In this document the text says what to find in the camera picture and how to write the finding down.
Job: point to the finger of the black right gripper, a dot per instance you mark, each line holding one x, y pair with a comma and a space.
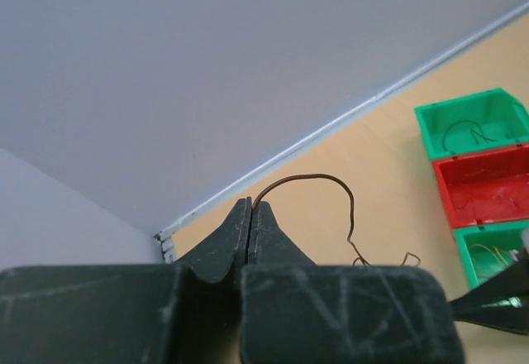
500, 303

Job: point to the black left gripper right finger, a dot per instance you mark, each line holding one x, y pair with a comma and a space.
305, 313

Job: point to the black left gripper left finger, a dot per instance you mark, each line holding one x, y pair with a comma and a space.
110, 313

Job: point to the far green plastic bin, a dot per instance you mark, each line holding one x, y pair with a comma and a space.
477, 122

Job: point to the red plastic bin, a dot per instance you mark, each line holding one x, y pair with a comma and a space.
485, 187

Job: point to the green plastic bin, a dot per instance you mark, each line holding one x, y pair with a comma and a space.
485, 250
477, 122

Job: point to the near green plastic bin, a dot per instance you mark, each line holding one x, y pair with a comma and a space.
485, 250

